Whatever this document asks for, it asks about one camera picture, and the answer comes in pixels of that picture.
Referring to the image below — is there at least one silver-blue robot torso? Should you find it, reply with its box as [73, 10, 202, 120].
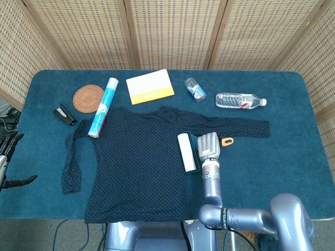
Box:
[104, 219, 218, 251]

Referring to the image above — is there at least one black stapler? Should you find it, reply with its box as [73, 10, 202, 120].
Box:
[52, 102, 78, 127]

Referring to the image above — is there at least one round woven rattan coaster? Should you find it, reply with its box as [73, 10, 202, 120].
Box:
[73, 83, 105, 113]

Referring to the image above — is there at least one clear water bottle red label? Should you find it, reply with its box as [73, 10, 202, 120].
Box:
[215, 92, 267, 110]

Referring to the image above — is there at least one blue floor cable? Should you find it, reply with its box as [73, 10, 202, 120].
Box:
[51, 219, 69, 251]

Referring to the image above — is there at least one plastic wrap roll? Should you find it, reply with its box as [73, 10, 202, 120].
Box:
[87, 77, 120, 139]

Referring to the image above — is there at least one woven bamboo folding screen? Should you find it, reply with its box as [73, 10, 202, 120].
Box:
[0, 0, 335, 150]

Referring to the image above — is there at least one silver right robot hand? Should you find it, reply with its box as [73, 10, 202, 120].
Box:
[196, 132, 223, 161]

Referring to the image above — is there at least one black cable bundle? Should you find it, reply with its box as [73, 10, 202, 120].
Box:
[0, 104, 22, 133]

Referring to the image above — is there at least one white and yellow notepad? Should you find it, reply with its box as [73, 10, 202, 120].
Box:
[126, 69, 175, 106]

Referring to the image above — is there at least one small clear plastic bottle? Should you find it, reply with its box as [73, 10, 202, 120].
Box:
[184, 76, 207, 102]

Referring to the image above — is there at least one black-fingered left robot hand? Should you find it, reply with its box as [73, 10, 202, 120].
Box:
[0, 133, 38, 190]

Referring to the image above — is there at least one teal table cloth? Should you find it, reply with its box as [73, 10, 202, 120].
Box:
[0, 69, 335, 223]

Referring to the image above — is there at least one navy blue dotted shirt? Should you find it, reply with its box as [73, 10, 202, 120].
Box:
[61, 105, 271, 224]

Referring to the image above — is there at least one teal lint roller yellow-tipped handle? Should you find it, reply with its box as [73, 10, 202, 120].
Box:
[177, 130, 234, 174]

